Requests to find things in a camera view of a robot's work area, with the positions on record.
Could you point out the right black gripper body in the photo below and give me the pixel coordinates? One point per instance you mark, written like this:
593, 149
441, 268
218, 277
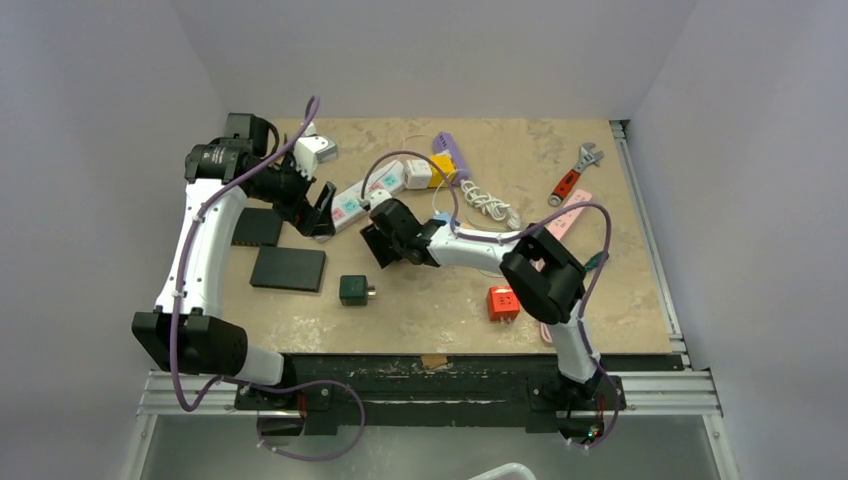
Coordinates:
383, 240

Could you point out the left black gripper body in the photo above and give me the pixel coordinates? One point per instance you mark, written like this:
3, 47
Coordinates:
285, 189

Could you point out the white power strip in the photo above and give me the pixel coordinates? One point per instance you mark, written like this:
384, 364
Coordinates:
347, 206

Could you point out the black box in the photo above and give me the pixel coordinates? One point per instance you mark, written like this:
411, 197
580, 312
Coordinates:
293, 269
257, 227

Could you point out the green cube adapter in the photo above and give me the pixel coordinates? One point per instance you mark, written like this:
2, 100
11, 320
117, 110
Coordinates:
355, 290

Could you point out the white cube adapter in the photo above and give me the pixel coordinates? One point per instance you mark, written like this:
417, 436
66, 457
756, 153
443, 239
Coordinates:
417, 174

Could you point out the yellow cube adapter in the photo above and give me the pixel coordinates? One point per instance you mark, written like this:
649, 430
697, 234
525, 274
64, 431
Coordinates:
443, 162

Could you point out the purple socket base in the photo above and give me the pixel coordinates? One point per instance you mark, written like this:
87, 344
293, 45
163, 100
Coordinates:
444, 144

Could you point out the red cube adapter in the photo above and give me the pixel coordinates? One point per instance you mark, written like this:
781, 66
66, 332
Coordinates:
502, 304

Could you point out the pink power strip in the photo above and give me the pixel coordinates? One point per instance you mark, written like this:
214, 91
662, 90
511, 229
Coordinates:
560, 226

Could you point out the red handled adjustable wrench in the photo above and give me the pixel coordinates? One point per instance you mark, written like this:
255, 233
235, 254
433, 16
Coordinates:
588, 155

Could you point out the light blue USB charger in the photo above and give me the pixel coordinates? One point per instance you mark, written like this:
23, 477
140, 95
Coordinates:
447, 218

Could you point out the green handled screwdriver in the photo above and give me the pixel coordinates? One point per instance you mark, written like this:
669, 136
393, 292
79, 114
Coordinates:
597, 260

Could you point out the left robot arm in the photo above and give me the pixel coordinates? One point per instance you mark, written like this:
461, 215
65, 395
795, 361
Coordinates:
184, 332

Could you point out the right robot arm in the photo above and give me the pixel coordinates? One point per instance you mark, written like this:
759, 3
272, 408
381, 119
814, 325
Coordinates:
547, 279

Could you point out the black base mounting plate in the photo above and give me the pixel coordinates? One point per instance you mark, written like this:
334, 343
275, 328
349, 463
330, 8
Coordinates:
490, 391

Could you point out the aluminium frame rail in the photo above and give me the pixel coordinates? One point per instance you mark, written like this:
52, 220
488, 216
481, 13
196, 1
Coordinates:
686, 393

